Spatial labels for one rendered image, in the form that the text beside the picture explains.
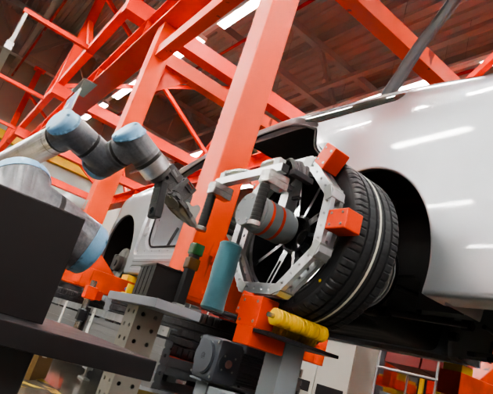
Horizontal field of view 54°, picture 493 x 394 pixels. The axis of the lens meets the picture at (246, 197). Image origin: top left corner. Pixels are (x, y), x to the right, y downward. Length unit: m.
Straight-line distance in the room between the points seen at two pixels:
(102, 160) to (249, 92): 1.17
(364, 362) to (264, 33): 5.11
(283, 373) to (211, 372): 0.35
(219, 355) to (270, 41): 1.59
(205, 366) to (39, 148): 1.08
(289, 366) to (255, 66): 1.47
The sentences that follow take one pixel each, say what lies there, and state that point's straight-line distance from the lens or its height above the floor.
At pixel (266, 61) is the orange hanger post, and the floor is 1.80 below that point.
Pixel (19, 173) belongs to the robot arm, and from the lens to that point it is 1.28.
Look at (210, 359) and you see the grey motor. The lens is 2.04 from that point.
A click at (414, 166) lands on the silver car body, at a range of 2.12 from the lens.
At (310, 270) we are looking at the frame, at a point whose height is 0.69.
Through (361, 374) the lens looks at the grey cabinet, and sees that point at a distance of 6.88.
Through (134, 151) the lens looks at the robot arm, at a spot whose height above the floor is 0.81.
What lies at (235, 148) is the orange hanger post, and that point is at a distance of 2.34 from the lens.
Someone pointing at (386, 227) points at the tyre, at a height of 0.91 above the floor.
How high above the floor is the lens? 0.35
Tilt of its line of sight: 18 degrees up
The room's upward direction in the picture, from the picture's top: 17 degrees clockwise
